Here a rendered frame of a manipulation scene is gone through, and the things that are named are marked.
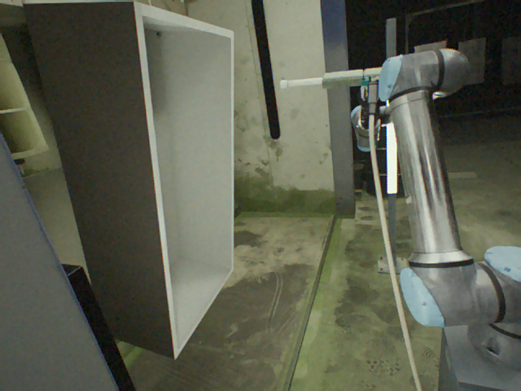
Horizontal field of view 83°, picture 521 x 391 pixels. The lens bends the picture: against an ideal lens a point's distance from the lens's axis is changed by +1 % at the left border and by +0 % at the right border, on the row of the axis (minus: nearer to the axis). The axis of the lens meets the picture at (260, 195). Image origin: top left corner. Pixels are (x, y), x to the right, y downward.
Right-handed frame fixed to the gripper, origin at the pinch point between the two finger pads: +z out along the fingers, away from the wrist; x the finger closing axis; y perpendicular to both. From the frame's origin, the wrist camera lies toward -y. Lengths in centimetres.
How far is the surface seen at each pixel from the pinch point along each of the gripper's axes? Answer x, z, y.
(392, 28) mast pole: -10, -30, -74
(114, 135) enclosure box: 69, 31, 51
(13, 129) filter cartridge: 173, 4, 23
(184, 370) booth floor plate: 87, -87, 116
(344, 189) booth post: 16, -182, -57
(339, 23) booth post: 25, -69, -149
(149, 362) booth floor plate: 111, -89, 117
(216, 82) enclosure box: 65, 2, -3
